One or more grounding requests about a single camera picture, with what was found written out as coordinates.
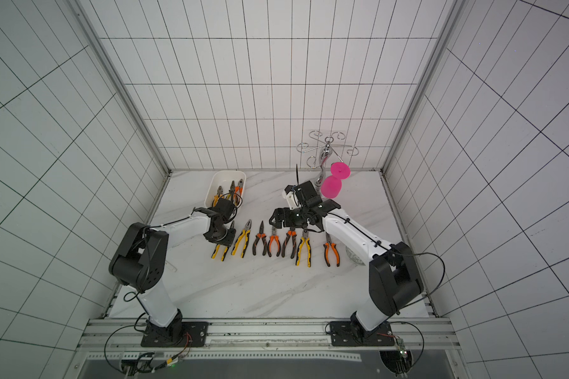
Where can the upper pink cup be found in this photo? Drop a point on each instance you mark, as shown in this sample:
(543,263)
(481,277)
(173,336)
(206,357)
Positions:
(340,170)

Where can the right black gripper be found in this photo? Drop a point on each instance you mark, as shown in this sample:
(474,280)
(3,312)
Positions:
(283,218)

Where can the dark orange long nose pliers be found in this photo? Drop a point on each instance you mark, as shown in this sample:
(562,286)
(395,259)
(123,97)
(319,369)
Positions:
(260,238)

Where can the white plastic storage box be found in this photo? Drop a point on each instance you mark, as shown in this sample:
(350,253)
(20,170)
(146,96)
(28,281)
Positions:
(224,179)

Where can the lower pink cup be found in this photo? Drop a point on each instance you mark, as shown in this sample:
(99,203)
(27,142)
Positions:
(331,187)

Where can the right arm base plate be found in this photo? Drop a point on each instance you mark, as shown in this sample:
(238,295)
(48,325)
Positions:
(352,334)

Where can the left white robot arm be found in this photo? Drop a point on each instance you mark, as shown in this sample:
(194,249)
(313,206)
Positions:
(140,261)

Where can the small yellow long nose pliers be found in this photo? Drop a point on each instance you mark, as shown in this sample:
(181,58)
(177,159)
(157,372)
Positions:
(218,196)

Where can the pink cup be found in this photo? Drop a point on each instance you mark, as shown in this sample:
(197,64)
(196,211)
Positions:
(340,170)
(331,187)

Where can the orange diagonal cutting pliers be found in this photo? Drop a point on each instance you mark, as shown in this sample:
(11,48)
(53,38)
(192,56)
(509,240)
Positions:
(289,246)

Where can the chrome cup holder stand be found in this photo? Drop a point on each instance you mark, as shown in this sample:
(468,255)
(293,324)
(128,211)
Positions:
(322,146)

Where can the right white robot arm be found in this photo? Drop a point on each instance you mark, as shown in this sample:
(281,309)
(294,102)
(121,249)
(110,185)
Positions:
(393,275)

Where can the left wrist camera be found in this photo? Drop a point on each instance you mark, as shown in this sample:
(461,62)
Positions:
(226,209)

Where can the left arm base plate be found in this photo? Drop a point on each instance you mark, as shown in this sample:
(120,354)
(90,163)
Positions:
(180,334)

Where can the large orange combination pliers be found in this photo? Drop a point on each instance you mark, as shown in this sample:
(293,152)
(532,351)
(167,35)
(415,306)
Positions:
(235,191)

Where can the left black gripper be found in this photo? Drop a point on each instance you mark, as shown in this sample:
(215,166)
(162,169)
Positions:
(227,242)

